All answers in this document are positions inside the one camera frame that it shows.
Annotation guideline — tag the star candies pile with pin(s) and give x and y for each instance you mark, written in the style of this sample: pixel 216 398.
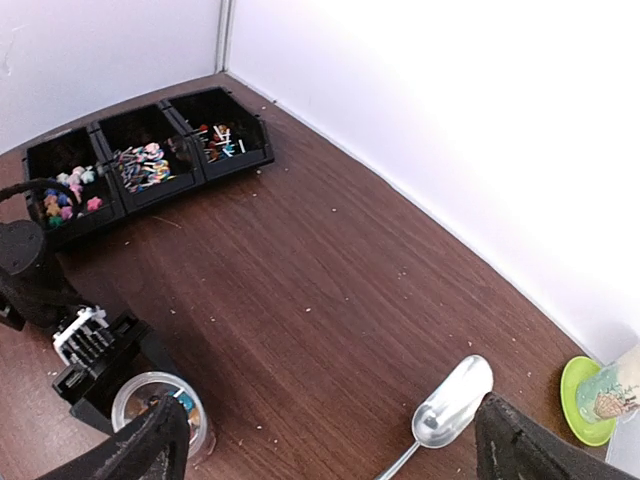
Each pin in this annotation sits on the star candies pile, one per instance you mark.
pixel 78 198

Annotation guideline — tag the small round lollipops pile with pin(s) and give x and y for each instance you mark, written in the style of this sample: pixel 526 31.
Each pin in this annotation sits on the small round lollipops pile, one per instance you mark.
pixel 219 142

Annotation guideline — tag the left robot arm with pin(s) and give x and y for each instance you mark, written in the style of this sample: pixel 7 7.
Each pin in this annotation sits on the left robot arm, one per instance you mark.
pixel 34 289

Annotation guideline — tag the left aluminium frame post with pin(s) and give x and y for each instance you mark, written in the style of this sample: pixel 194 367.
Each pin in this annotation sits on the left aluminium frame post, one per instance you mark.
pixel 223 38

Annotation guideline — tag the green saucer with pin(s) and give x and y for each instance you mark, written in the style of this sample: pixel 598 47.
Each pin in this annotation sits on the green saucer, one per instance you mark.
pixel 575 372

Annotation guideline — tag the clear plastic jar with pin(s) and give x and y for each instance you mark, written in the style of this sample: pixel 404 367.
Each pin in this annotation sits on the clear plastic jar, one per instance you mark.
pixel 166 378

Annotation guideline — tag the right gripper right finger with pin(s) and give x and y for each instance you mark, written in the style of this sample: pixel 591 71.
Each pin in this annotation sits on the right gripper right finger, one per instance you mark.
pixel 510 445

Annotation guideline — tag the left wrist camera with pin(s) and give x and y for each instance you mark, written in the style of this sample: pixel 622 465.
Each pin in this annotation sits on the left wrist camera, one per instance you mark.
pixel 87 320

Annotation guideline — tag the swirl lollipops pile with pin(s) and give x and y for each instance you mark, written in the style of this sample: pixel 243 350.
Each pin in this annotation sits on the swirl lollipops pile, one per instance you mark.
pixel 142 167

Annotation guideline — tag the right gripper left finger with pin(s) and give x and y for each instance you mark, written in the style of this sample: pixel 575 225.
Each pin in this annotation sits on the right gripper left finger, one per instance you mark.
pixel 123 456

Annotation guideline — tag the black three-compartment candy bin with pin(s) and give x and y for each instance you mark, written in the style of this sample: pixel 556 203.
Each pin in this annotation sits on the black three-compartment candy bin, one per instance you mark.
pixel 169 122

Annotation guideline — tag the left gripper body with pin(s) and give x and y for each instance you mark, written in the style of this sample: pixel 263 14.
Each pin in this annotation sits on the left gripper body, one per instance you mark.
pixel 101 362

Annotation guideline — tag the metal scoop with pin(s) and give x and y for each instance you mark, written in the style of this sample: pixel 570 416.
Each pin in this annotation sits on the metal scoop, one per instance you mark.
pixel 449 410

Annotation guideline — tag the cream patterned mug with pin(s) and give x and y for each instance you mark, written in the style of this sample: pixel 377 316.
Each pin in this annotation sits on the cream patterned mug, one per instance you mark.
pixel 614 390

